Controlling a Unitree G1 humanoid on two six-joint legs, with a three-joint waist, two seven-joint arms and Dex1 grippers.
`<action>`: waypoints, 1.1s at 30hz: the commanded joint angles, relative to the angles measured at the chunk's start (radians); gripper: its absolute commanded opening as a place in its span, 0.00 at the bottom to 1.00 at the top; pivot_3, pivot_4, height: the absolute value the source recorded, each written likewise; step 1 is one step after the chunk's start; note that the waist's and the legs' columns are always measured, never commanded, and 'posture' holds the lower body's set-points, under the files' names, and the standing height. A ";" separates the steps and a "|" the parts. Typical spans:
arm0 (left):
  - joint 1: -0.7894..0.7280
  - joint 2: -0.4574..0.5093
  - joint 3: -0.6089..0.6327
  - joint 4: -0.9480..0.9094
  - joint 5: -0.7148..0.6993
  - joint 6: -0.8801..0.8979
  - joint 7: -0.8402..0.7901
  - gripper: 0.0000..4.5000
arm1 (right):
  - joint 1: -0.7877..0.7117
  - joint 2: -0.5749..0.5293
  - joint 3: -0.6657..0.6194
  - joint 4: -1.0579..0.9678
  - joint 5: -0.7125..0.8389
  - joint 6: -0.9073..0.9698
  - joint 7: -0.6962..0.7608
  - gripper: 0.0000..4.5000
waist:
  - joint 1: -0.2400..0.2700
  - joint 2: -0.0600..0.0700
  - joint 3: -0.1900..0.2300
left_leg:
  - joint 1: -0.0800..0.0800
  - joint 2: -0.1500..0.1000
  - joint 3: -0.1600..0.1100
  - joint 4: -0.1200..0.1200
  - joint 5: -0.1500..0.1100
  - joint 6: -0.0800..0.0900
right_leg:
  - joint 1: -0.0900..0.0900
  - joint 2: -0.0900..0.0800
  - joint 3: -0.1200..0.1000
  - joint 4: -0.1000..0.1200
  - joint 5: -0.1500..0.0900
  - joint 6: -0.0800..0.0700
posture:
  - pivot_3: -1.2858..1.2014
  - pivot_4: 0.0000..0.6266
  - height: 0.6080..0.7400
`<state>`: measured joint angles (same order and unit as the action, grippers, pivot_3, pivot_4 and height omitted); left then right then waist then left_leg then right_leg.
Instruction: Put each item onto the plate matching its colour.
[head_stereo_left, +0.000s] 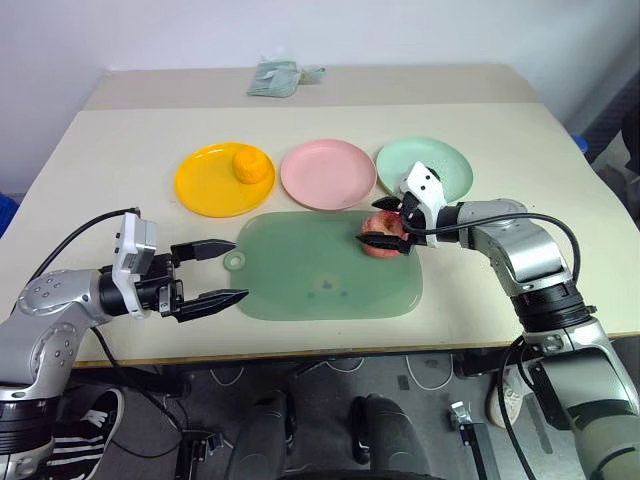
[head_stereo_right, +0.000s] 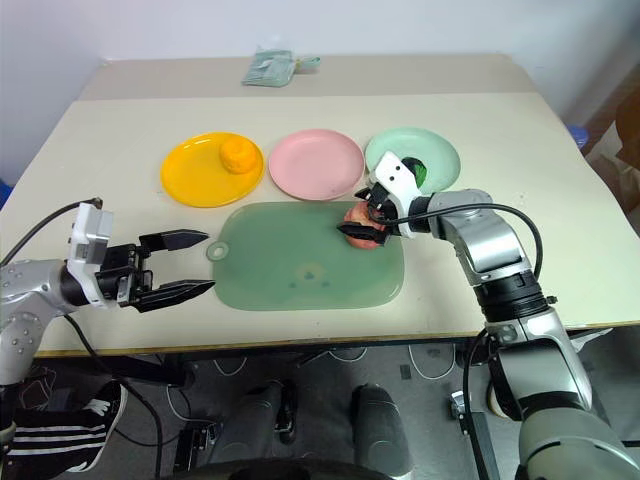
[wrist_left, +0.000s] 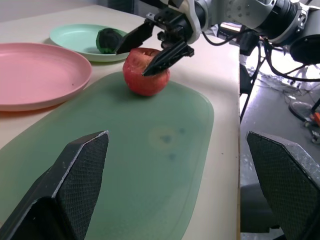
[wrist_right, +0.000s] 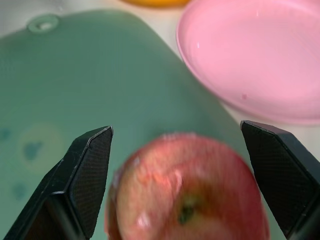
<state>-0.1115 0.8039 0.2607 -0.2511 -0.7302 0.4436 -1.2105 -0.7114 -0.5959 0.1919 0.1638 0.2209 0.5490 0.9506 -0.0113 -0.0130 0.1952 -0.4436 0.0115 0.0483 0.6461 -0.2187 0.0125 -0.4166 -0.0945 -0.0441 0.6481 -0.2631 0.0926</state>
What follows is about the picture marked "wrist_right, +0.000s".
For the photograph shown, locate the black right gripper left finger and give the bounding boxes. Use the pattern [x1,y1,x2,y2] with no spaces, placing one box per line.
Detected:
[2,125,114,240]

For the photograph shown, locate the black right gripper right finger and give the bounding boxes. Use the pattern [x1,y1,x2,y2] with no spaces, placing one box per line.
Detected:
[240,120,320,240]

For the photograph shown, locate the red apple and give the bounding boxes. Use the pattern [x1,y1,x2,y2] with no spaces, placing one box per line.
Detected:
[106,133,271,240]

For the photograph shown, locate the pink plate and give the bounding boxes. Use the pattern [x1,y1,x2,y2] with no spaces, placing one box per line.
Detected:
[175,0,320,126]

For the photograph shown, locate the orange plate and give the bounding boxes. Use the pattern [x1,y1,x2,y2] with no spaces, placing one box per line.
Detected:
[119,0,190,7]

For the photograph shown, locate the green cutting board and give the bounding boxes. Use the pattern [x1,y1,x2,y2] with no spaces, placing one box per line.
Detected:
[0,9,280,240]

